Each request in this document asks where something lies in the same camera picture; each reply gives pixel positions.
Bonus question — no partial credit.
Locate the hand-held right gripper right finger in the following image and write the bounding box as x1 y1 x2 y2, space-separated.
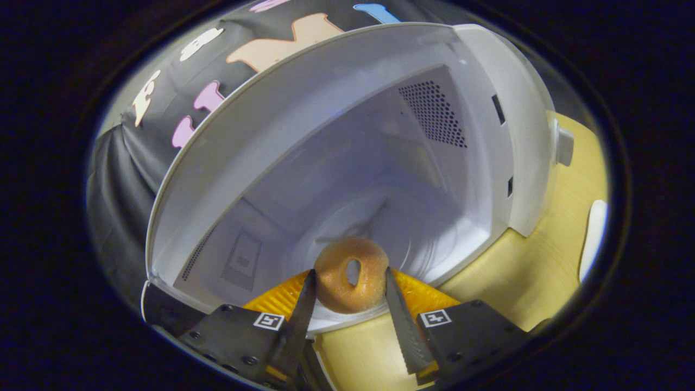
384 267 530 386

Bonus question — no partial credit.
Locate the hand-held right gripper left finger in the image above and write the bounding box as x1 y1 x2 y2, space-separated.
179 269 318 389

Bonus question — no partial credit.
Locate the brown glazed doughnut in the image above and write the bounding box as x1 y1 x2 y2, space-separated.
314 236 390 314

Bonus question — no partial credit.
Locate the white microwave oven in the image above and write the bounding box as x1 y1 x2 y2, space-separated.
142 22 575 337

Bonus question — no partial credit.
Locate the white square plate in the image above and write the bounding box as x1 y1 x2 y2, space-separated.
578 200 609 283

